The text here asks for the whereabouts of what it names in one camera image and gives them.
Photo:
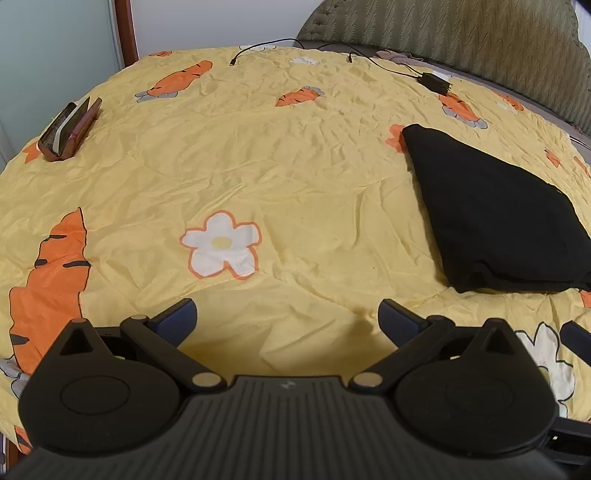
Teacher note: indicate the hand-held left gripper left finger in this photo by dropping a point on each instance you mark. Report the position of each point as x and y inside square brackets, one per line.
[178, 319]

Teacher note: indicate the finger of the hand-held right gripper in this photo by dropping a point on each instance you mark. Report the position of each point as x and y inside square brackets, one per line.
[577, 341]

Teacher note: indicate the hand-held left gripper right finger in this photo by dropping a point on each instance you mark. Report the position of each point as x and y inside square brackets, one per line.
[397, 318]

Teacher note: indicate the black pants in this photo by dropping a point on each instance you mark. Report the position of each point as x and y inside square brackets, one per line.
[494, 217]

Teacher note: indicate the yellow carrot printed blanket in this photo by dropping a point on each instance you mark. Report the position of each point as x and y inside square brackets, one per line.
[258, 170]

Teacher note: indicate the brown phone case wallet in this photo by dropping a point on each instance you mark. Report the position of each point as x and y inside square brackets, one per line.
[69, 131]

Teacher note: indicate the black power adapter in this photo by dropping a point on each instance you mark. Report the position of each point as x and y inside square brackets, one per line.
[434, 83]

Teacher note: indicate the white charger plug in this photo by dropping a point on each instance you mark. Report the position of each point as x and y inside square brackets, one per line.
[445, 75]

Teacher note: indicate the brown cloth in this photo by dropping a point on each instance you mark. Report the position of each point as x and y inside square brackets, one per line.
[392, 55]

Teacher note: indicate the frosted glass door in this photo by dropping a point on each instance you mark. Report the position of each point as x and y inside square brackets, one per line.
[55, 60]

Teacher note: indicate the green padded headboard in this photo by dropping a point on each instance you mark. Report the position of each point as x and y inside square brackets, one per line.
[461, 32]

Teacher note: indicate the wooden door frame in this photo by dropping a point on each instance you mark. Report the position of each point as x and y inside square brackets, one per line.
[127, 30]

